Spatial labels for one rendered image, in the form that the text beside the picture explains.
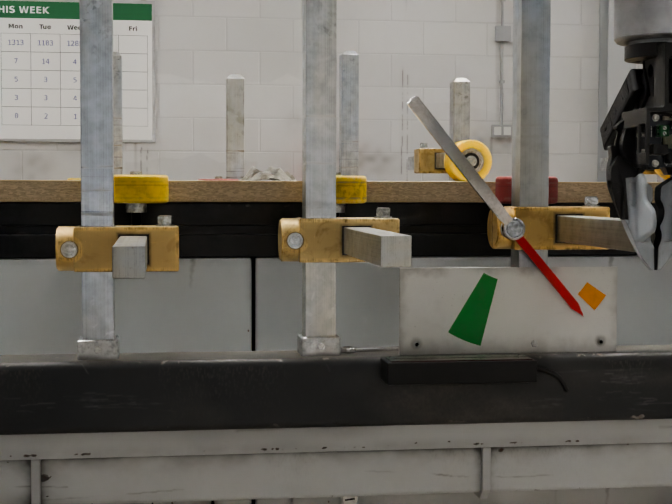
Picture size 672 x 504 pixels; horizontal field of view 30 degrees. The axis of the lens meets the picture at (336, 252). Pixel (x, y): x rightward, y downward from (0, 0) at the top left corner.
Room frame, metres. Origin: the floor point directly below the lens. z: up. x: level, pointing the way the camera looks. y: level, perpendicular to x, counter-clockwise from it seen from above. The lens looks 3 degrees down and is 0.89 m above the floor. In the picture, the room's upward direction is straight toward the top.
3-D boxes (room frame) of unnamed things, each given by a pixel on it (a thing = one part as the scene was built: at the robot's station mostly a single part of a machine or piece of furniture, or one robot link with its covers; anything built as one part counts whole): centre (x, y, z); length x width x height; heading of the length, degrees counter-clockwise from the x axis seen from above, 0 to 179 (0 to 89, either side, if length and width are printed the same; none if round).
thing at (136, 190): (1.56, 0.25, 0.85); 0.08 x 0.08 x 0.11
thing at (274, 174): (1.90, 0.10, 0.91); 0.09 x 0.07 x 0.02; 116
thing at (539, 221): (1.48, -0.25, 0.85); 0.13 x 0.06 x 0.05; 98
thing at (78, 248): (1.41, 0.24, 0.82); 0.13 x 0.06 x 0.05; 98
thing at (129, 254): (1.37, 0.22, 0.82); 0.43 x 0.03 x 0.04; 8
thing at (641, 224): (1.19, -0.29, 0.86); 0.06 x 0.03 x 0.09; 8
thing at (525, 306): (1.45, -0.20, 0.75); 0.26 x 0.01 x 0.10; 98
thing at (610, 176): (1.21, -0.28, 0.91); 0.05 x 0.02 x 0.09; 98
